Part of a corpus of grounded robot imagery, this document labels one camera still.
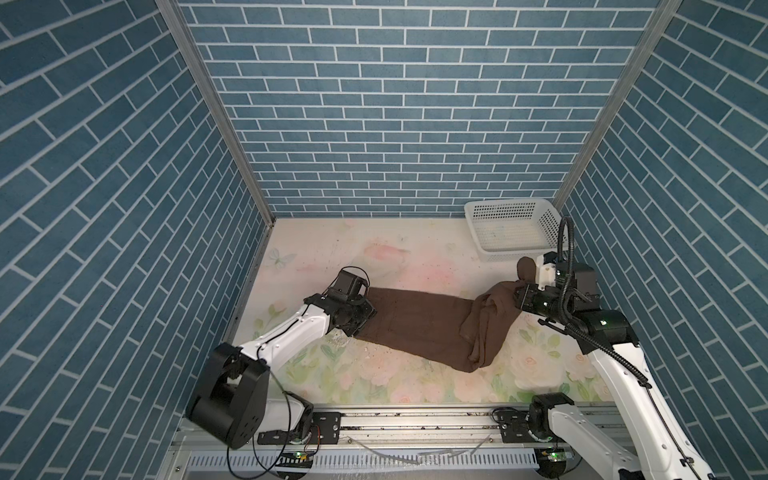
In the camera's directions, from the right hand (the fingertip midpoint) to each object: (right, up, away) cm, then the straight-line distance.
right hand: (514, 285), depth 75 cm
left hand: (-36, -10, +12) cm, 39 cm away
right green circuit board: (+9, -41, -4) cm, 42 cm away
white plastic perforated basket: (+14, +16, +45) cm, 50 cm away
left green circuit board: (-54, -42, -2) cm, 69 cm away
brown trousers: (-12, -16, +14) cm, 25 cm away
